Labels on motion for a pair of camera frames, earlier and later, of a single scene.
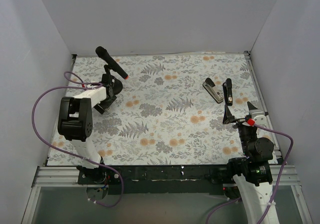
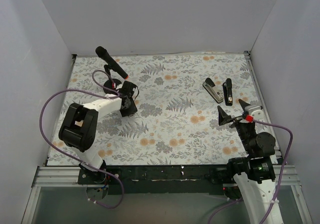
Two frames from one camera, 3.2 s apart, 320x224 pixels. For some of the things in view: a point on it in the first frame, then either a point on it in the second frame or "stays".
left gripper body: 108,77 -> 129,88
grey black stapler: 211,88 stays
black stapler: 227,89 stays
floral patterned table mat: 171,112 stays
